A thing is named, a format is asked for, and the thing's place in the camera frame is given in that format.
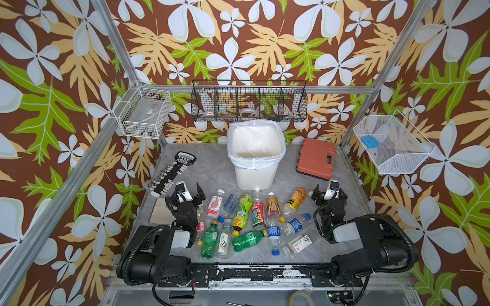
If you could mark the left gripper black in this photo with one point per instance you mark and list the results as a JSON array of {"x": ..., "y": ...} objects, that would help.
[{"x": 195, "y": 199}]

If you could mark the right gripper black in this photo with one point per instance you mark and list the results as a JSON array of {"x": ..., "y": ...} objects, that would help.
[{"x": 321, "y": 196}]

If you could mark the small red label bottle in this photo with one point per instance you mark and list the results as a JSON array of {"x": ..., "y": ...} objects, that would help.
[{"x": 201, "y": 228}]

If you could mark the pink label clear bottle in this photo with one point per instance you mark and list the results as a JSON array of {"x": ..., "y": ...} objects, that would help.
[{"x": 215, "y": 204}]

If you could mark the orange juice bottle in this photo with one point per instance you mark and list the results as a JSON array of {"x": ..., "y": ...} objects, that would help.
[{"x": 292, "y": 205}]

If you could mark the blue label water bottle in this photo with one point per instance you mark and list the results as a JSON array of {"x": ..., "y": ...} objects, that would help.
[
  {"x": 228, "y": 209},
  {"x": 274, "y": 235}
]

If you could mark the brown tea bottle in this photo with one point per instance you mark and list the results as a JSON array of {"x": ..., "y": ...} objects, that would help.
[{"x": 273, "y": 207}]

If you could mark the red label soda bottle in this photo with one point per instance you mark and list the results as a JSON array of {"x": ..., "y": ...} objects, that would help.
[{"x": 258, "y": 210}]

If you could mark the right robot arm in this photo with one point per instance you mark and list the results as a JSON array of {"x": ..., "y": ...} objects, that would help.
[{"x": 386, "y": 248}]

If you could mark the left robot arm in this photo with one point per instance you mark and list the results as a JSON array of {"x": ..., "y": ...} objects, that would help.
[{"x": 147, "y": 257}]

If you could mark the clear bin liner bag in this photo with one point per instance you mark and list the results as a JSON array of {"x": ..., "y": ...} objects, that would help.
[{"x": 255, "y": 144}]

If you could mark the white plastic trash bin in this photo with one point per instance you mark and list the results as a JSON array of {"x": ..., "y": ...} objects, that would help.
[{"x": 263, "y": 179}]

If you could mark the black screwdriver bit holder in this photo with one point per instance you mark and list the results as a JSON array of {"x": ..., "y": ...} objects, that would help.
[{"x": 162, "y": 184}]

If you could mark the blue cap water bottle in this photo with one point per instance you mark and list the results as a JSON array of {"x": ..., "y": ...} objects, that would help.
[{"x": 294, "y": 225}]

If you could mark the red plastic tool case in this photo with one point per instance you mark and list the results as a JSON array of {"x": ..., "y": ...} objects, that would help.
[{"x": 316, "y": 159}]

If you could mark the green soda bottle left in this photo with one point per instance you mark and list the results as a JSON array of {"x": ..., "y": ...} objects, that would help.
[{"x": 210, "y": 241}]

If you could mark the green soda bottle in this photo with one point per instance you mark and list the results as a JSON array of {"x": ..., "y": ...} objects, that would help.
[
  {"x": 248, "y": 240},
  {"x": 210, "y": 241}
]

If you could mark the clear bottle white label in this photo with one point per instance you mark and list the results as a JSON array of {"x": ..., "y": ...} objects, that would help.
[{"x": 300, "y": 243}]

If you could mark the white label drink bottle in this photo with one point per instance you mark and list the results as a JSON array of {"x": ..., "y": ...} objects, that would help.
[{"x": 224, "y": 238}]

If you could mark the tall green yellow bottle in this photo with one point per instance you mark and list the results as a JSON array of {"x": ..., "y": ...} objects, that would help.
[{"x": 240, "y": 221}]

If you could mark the blue label water bottle upright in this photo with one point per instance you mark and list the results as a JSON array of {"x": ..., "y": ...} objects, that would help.
[{"x": 274, "y": 235}]

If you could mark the blue object in basket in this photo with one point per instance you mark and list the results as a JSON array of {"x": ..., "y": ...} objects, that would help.
[{"x": 370, "y": 142}]

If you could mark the green soda bottle middle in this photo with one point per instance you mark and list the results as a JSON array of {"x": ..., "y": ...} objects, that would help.
[{"x": 248, "y": 240}]

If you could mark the white mesh basket right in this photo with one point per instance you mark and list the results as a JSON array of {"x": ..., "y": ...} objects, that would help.
[{"x": 403, "y": 147}]

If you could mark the tape roll foreground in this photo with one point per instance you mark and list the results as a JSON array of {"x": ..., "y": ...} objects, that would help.
[{"x": 300, "y": 296}]

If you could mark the clear tape roll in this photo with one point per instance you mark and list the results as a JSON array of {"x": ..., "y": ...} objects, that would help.
[{"x": 248, "y": 113}]

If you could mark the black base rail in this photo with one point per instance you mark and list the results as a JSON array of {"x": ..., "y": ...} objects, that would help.
[{"x": 315, "y": 275}]

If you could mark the white wire basket left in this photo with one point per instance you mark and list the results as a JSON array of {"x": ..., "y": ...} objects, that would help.
[{"x": 142, "y": 111}]

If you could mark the black wire wall basket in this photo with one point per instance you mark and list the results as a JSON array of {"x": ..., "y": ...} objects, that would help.
[{"x": 275, "y": 100}]

